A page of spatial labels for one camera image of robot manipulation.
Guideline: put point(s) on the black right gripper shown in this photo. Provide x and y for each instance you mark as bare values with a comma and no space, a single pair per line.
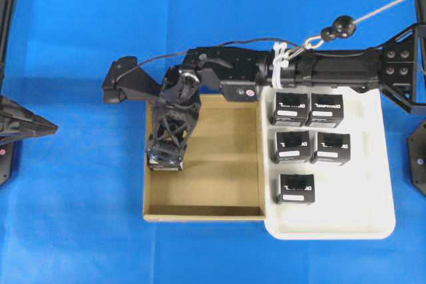
176,112

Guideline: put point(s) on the black Dynamixel box with label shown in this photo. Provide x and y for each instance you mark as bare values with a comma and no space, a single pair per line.
162,161

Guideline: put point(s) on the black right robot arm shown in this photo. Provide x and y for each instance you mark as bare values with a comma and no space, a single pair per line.
240,75

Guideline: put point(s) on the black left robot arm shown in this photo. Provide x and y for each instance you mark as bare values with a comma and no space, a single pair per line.
18,123

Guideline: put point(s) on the open brown cardboard box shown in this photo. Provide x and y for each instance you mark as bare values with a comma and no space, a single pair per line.
223,172

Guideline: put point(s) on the black Dynamixel box far left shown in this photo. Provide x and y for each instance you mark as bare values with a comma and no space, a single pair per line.
290,109

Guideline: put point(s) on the black Dynamixel box middle left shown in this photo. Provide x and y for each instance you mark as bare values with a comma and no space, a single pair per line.
292,146

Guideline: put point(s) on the black Dynamixel box near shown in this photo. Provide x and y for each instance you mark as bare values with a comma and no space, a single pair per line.
296,189

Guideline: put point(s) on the black Dynamixel box far right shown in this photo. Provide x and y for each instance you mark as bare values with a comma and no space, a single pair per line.
326,111

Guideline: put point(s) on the black Dynamixel box middle right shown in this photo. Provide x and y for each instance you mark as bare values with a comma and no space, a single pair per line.
331,148

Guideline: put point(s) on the white zip tie band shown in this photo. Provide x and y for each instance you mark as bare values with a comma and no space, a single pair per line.
279,62

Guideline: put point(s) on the blue table cloth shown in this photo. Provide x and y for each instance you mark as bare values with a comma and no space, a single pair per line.
72,210

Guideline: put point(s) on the white plastic tray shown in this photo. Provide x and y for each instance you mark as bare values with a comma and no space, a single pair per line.
353,201

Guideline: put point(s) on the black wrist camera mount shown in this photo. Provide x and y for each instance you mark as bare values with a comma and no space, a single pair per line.
126,81

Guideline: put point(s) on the black frame post left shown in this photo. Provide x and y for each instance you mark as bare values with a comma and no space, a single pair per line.
6,18

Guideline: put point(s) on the black right arm base bracket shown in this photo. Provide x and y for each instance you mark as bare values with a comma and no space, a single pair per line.
398,67

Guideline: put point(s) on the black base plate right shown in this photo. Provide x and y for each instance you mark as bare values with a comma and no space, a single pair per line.
416,152

